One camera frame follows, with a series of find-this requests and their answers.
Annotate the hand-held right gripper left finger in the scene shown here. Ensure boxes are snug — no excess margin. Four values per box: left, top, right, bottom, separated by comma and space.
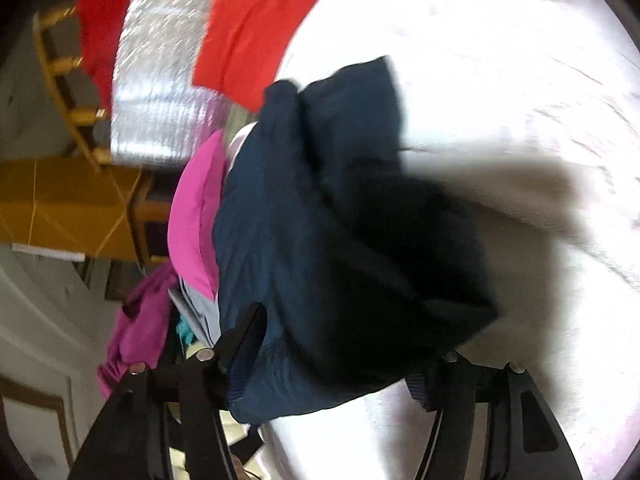
67, 302, 268, 480

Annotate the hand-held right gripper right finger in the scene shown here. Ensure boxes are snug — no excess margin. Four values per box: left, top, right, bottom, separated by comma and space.
405, 351, 583, 480

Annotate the navy blue padded jacket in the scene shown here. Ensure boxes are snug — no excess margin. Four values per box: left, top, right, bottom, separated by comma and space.
212, 56, 501, 423

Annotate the grey garment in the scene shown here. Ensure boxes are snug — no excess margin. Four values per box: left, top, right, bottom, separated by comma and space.
177, 280, 223, 346

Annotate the teal cloth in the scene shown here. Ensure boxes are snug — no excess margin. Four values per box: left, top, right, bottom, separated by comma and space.
175, 317, 198, 348

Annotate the cream leather sofa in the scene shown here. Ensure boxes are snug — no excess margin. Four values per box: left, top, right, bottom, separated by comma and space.
167, 345, 266, 480

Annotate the magenta cloth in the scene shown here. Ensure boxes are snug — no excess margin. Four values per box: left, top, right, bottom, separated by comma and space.
96, 265, 178, 398

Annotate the pink pillow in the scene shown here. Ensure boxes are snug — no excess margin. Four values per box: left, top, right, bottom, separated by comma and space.
167, 129, 231, 301

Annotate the yellow wooden pillar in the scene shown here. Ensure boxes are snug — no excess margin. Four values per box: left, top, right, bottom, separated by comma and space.
0, 157, 146, 261

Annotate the silver foil insulation sheet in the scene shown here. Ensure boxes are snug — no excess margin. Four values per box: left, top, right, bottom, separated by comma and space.
109, 0, 236, 171

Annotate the red cushion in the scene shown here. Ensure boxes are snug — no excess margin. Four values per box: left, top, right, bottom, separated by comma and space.
192, 0, 321, 113

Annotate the white bed sheet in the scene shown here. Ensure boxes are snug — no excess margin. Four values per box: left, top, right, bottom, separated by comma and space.
255, 0, 640, 480

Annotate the wooden stair railing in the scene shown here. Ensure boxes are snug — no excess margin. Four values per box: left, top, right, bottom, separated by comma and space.
32, 2, 113, 171

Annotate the dark red blanket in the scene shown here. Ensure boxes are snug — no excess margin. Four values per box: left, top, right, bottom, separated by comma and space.
76, 0, 146, 106

